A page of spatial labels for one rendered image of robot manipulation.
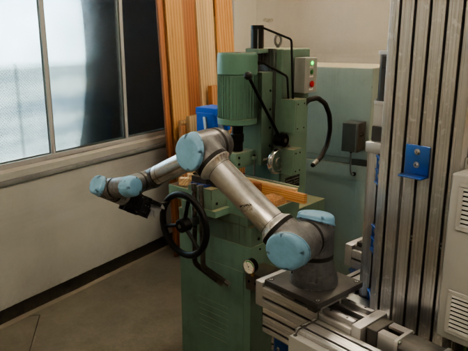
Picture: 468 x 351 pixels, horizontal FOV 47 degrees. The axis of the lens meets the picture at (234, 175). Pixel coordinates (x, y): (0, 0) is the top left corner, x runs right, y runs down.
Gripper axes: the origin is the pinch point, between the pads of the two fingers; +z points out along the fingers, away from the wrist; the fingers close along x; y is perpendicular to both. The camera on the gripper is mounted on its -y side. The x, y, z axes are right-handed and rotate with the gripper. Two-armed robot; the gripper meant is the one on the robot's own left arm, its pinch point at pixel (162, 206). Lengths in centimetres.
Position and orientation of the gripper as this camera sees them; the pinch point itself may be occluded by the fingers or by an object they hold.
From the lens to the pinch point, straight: 224.6
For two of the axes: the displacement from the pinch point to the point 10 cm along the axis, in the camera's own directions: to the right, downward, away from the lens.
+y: -3.2, 9.3, -1.6
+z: 5.8, 3.3, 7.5
